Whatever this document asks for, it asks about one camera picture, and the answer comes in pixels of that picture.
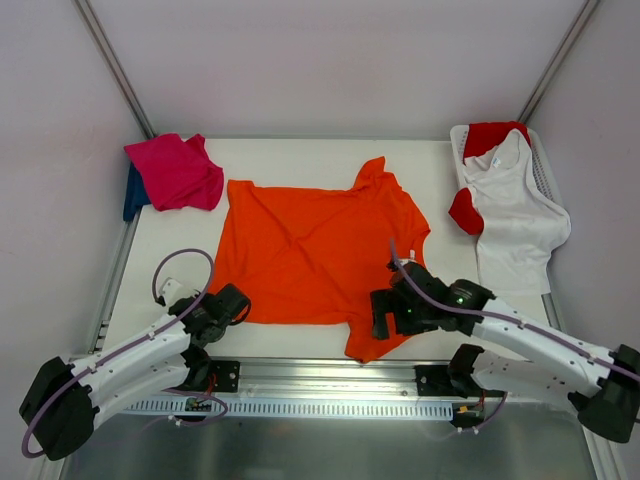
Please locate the metal frame post right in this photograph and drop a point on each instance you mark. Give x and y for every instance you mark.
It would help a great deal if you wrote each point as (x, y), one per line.
(570, 39)

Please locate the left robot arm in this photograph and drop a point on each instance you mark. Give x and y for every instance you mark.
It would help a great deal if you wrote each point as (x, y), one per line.
(68, 401)

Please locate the metal frame post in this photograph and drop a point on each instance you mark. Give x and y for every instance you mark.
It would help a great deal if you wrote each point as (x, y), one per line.
(570, 39)
(99, 36)

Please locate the white slotted cable duct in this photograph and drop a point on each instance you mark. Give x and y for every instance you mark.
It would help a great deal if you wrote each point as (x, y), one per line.
(295, 408)

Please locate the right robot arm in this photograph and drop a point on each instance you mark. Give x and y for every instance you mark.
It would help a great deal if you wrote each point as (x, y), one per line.
(598, 385)

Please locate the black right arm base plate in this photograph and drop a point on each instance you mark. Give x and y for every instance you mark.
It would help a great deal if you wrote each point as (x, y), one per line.
(440, 380)

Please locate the metal frame post left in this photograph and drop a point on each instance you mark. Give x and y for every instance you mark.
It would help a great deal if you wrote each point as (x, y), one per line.
(99, 36)

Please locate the red t shirt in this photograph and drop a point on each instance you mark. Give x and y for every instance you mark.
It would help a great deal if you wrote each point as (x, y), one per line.
(475, 141)

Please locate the orange t shirt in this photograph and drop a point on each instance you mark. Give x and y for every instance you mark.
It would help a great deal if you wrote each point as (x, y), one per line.
(308, 256)

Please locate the white tank top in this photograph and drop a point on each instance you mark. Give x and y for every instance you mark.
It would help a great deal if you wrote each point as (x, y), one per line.
(521, 226)

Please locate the aluminium mounting rail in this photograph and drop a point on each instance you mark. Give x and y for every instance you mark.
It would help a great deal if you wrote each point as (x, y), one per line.
(325, 375)

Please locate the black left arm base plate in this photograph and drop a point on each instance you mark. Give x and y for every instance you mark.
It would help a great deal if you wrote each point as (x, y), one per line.
(213, 376)

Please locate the white plastic laundry basket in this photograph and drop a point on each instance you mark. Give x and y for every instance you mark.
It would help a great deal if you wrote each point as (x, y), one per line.
(542, 172)

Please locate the pink t shirt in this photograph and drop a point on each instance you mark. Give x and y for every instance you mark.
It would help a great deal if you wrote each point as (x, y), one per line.
(177, 173)

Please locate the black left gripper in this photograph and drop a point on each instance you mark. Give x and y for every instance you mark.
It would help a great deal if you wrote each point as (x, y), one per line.
(201, 330)

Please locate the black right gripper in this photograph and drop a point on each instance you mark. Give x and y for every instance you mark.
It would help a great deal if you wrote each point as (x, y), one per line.
(382, 310)

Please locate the dark blue t shirt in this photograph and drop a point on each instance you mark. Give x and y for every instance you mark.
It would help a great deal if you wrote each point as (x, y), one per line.
(136, 196)

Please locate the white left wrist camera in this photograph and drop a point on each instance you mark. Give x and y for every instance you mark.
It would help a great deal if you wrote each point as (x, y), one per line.
(170, 291)

